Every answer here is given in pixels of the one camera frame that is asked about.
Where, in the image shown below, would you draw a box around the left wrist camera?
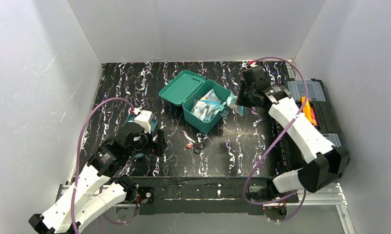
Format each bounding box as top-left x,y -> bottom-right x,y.
134,110 -> 153,132

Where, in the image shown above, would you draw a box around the black tool box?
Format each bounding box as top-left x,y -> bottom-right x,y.
268,79 -> 350,181

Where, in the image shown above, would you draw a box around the teal insert tray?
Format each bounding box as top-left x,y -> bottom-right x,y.
121,111 -> 157,159

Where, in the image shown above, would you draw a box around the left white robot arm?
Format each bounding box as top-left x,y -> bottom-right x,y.
28,122 -> 167,234

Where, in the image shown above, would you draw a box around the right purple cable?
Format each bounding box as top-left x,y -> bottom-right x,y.
242,57 -> 309,223

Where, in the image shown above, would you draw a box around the orange tool in toolbox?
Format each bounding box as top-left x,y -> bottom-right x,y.
301,97 -> 317,126

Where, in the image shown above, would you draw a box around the blue white pouch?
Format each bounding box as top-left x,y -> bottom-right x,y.
201,89 -> 222,105

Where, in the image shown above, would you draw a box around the teal medicine box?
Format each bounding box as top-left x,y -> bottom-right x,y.
158,70 -> 232,134

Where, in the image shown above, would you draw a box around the teal bandage packet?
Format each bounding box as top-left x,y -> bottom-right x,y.
226,94 -> 245,116

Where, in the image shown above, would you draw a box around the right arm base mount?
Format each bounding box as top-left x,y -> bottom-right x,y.
246,185 -> 299,206

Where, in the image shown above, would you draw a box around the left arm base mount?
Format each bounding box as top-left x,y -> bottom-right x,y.
120,186 -> 155,204

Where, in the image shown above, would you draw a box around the aluminium frame rail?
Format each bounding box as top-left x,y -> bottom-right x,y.
58,183 -> 355,234

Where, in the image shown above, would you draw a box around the small scissors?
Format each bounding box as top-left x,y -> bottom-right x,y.
181,130 -> 205,154

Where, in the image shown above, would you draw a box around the clear bag of packets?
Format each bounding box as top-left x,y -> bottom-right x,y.
191,100 -> 224,123

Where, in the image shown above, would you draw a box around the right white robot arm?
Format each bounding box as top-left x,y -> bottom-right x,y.
236,66 -> 350,197

